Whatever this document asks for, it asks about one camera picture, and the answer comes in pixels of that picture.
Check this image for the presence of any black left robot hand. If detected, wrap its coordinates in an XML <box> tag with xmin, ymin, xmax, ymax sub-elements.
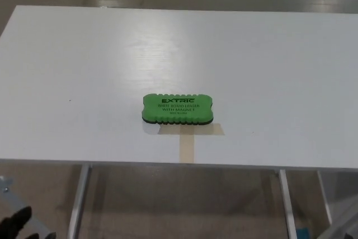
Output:
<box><xmin>0</xmin><ymin>206</ymin><xmax>56</xmax><ymax>239</ymax></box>

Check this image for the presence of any green whiteboard eraser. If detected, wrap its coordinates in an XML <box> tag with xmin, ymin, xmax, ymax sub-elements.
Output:
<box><xmin>140</xmin><ymin>92</ymin><xmax>215</xmax><ymax>125</ymax></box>

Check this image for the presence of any grey metal frame bracket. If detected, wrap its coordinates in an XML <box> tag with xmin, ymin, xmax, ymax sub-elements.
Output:
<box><xmin>0</xmin><ymin>175</ymin><xmax>43</xmax><ymax>239</ymax></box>

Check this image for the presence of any white table leg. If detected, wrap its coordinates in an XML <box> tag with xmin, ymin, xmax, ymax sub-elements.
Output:
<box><xmin>279</xmin><ymin>169</ymin><xmax>298</xmax><ymax>239</ymax></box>
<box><xmin>68</xmin><ymin>165</ymin><xmax>93</xmax><ymax>239</ymax></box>
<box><xmin>316</xmin><ymin>170</ymin><xmax>333</xmax><ymax>224</ymax></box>

